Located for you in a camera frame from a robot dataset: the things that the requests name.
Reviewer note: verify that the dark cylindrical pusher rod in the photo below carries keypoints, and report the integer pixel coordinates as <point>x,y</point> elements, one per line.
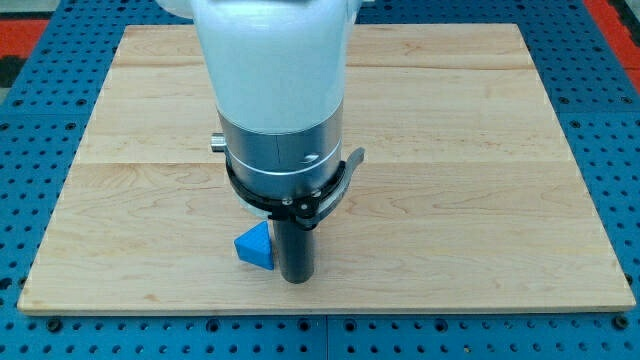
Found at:
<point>294,250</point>

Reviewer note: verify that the blue triangle block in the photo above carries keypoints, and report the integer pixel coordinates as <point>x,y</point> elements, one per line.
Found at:
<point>254,246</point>

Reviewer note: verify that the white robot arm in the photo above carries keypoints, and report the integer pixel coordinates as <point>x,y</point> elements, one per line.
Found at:
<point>278,72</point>

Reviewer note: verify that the wooden board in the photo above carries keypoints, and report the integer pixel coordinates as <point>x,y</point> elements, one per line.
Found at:
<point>468,201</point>

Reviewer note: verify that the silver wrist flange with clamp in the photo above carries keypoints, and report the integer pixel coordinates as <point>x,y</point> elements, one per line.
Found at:
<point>296,176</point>

